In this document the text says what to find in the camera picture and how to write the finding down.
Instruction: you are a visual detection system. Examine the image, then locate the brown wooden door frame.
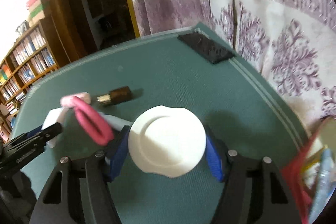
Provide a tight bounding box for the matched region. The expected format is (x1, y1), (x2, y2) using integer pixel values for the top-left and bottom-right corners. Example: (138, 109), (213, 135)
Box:
(43, 0), (141, 62)

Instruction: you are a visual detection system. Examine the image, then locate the black flat pad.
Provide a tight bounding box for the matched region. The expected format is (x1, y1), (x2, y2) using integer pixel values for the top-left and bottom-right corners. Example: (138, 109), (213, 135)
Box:
(177, 33), (235, 64)

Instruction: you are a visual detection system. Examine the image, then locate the white purple patterned curtain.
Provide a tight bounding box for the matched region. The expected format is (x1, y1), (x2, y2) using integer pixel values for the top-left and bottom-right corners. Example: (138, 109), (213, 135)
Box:
(126, 0), (336, 141)

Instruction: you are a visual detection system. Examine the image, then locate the green desktop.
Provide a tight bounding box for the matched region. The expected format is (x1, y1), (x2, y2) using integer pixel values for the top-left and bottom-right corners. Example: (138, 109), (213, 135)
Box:
(10, 22), (316, 224)

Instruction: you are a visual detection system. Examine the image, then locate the wooden bookshelf with books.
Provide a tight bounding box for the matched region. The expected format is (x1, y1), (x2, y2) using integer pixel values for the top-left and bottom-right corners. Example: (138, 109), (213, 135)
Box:
(0, 11), (60, 141)

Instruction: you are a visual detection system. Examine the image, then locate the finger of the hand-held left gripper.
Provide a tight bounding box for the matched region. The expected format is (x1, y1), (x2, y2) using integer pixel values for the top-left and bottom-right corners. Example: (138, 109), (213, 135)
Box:
(7, 123), (64, 148)

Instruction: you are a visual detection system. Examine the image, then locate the dark pink foam curler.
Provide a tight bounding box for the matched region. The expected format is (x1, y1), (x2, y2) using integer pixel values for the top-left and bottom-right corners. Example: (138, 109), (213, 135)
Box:
(72, 96), (115, 146)

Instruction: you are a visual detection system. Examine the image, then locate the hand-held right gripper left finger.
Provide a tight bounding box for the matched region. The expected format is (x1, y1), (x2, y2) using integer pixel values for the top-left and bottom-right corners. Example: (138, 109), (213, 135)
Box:
(29, 126), (131, 224)

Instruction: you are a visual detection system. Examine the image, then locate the pink hair roller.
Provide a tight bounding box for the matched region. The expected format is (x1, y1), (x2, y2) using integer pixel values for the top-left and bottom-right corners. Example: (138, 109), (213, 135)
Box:
(59, 92), (91, 109)

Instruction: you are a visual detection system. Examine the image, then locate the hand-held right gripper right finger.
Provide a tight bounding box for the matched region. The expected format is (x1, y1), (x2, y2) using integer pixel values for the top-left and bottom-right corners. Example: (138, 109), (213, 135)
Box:
(205, 126), (302, 224)

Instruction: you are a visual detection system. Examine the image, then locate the clear plastic bottle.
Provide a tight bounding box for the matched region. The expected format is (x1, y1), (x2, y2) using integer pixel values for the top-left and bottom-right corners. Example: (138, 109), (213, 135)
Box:
(308, 149), (334, 224)

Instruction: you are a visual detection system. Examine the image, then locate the red and gold tin box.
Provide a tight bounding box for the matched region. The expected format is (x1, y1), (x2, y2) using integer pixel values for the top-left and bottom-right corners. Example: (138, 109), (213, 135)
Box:
(280, 116), (336, 224)

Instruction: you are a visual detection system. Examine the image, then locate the brown bottle gold cap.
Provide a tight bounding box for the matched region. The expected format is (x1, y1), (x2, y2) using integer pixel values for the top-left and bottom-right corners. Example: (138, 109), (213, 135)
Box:
(96, 85), (132, 106)

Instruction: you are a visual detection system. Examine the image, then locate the stack of books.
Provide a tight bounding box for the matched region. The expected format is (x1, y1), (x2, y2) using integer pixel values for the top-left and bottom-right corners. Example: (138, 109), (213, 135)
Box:
(26, 0), (49, 27)

